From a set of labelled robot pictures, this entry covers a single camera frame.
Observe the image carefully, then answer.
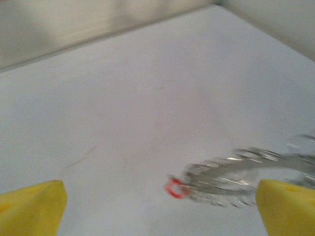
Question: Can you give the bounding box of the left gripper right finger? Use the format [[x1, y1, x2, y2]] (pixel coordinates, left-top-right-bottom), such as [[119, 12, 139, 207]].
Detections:
[[255, 178, 315, 236]]

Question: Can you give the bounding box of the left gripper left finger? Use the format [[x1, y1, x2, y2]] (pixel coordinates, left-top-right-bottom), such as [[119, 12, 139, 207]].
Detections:
[[0, 179, 68, 236]]

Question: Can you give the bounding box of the silver keyring disc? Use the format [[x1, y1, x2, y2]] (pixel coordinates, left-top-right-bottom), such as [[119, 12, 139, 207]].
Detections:
[[167, 134, 315, 209]]

